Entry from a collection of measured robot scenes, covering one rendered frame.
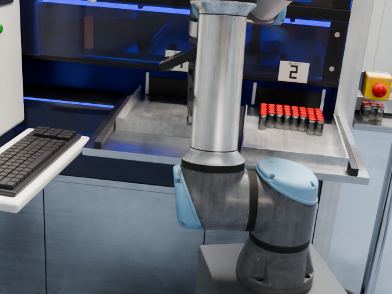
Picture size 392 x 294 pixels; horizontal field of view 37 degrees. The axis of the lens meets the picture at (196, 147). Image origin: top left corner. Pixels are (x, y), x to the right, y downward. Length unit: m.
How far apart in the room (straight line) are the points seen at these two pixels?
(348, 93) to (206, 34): 0.86
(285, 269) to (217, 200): 0.19
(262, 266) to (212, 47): 0.41
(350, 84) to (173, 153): 0.61
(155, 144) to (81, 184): 0.54
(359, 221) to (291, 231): 2.13
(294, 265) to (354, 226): 2.03
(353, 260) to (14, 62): 1.78
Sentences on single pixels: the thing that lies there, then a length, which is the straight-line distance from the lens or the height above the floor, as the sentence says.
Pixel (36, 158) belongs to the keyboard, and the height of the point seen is 0.83.
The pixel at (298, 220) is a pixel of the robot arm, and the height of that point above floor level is 0.94.
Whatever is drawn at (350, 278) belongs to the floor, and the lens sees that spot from 2.72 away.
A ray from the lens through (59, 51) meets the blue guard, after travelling 1.86.
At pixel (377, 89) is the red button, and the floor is 1.00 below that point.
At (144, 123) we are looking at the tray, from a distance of 1.57.
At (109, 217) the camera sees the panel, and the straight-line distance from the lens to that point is 2.02.
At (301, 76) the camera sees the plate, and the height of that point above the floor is 1.01.
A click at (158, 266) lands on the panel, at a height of 0.30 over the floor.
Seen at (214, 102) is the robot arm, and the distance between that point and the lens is 1.02.
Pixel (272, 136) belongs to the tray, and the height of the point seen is 0.88.
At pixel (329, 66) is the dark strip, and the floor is 1.05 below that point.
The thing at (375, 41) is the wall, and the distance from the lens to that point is 4.99.
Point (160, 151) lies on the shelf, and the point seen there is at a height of 0.88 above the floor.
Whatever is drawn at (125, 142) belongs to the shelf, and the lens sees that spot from 1.51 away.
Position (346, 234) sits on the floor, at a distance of 3.05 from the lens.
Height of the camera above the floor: 1.44
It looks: 22 degrees down
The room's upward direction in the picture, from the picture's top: 4 degrees clockwise
